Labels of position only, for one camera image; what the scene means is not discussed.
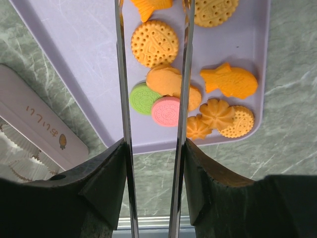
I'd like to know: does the aluminium mounting rail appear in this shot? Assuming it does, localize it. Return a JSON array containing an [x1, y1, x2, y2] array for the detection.
[[117, 216, 194, 231]]

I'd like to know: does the green round cookie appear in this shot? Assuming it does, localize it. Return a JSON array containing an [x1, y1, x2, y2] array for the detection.
[[129, 82, 162, 115]]

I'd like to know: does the plain orange scalloped cookie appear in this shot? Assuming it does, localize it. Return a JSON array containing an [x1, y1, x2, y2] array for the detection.
[[146, 64, 182, 98]]

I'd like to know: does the square cookie tin box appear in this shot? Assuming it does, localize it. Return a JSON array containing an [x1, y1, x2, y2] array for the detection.
[[0, 64, 89, 182]]

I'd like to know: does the pink round cookie lower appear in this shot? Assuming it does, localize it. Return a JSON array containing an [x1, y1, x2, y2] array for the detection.
[[151, 97, 180, 127]]

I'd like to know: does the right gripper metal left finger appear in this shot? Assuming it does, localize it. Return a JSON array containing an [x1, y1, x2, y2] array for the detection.
[[114, 0, 139, 238]]

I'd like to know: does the orange flower cookie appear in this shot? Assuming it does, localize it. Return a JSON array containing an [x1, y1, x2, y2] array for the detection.
[[186, 114, 212, 140], [199, 99, 235, 130]]

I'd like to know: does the lavender plastic tray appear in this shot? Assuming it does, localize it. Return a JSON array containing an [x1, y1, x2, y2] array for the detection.
[[10, 0, 271, 154]]

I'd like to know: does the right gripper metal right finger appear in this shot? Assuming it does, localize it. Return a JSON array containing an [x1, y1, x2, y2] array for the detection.
[[168, 0, 195, 238]]

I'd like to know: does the plain orange round cookie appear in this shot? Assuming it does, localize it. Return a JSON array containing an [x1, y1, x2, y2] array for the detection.
[[188, 85, 202, 112]]

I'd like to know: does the orange fish cookie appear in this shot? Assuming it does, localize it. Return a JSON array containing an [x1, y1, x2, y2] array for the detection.
[[132, 0, 173, 23], [200, 62, 258, 99]]

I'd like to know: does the orange round biscuit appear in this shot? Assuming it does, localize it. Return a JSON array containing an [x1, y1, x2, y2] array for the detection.
[[194, 0, 239, 28]]

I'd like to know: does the orange dotted round cookie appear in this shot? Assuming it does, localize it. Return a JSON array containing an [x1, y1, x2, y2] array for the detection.
[[218, 106, 255, 138]]

